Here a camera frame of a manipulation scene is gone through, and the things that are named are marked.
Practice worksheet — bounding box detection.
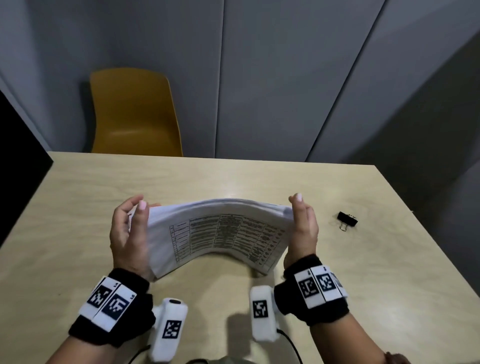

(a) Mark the person's right hand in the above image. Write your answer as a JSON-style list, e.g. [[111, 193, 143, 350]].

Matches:
[[283, 192, 320, 272]]

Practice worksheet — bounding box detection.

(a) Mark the grey green shirt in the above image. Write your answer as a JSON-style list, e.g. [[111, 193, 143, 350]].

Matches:
[[182, 353, 258, 364]]

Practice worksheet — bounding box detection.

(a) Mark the yellow plastic chair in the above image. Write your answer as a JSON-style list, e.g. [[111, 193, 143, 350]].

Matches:
[[88, 67, 184, 158]]

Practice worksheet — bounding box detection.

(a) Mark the black cable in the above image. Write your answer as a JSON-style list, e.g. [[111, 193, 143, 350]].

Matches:
[[276, 328, 304, 364]]

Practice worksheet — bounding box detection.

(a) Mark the black monitor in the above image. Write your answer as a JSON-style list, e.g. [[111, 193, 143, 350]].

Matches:
[[0, 89, 55, 247]]

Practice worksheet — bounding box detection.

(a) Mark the person's left forearm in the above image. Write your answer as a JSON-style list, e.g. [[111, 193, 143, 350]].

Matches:
[[44, 334, 115, 364]]

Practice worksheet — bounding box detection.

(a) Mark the pile of printed papers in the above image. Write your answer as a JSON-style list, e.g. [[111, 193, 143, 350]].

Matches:
[[127, 197, 296, 281]]

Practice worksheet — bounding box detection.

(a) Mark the black right wristband with markers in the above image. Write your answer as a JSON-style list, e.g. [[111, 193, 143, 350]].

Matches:
[[273, 253, 351, 328]]

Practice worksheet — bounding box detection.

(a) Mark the person's left hand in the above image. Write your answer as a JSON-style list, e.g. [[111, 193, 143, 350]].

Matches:
[[109, 194, 162, 283]]

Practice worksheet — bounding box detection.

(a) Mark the brown scrunchie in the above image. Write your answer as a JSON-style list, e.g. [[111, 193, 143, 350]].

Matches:
[[383, 351, 412, 364]]

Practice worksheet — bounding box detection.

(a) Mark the black binder clip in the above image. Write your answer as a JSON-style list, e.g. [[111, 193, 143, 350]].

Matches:
[[336, 211, 359, 232]]

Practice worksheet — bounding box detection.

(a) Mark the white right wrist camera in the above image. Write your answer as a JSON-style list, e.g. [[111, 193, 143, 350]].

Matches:
[[248, 285, 281, 343]]

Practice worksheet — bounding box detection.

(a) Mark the black wristband with markers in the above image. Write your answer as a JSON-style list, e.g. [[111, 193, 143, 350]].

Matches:
[[67, 267, 157, 348], [273, 253, 351, 328]]

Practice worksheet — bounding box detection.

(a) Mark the black left wristband with markers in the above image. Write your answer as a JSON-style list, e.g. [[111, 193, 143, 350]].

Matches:
[[67, 267, 157, 348]]

